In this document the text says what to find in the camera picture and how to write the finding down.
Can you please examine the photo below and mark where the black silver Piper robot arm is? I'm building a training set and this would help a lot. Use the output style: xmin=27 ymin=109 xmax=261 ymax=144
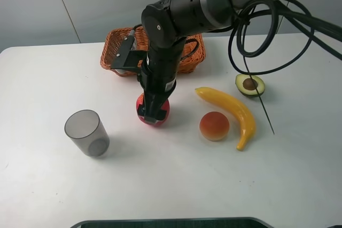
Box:
xmin=137 ymin=0 xmax=341 ymax=124

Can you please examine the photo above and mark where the grey translucent plastic cup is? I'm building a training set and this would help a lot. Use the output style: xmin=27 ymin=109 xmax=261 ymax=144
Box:
xmin=64 ymin=109 xmax=110 ymax=158

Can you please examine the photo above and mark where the dark monitor edge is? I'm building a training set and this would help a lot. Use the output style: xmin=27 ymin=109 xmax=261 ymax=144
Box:
xmin=73 ymin=217 xmax=271 ymax=227

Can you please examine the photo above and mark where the yellow banana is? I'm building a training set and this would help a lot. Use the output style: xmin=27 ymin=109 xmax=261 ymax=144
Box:
xmin=195 ymin=87 xmax=256 ymax=151

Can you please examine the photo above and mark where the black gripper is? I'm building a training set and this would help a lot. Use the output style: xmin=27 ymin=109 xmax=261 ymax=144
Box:
xmin=137 ymin=37 xmax=186 ymax=123

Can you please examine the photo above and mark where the red apple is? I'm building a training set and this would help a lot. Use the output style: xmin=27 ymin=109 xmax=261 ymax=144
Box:
xmin=136 ymin=93 xmax=170 ymax=127

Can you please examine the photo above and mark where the orange peach fruit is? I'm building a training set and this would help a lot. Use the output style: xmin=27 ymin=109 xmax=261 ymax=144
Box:
xmin=199 ymin=112 xmax=230 ymax=141

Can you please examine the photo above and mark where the halved avocado with pit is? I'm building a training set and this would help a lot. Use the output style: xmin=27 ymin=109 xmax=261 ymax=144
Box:
xmin=235 ymin=74 xmax=265 ymax=98

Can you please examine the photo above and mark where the brown wicker basket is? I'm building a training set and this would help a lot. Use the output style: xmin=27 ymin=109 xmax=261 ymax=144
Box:
xmin=100 ymin=27 xmax=206 ymax=77

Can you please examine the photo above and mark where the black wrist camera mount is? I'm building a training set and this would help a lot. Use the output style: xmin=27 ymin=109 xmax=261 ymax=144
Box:
xmin=111 ymin=29 xmax=147 ymax=76

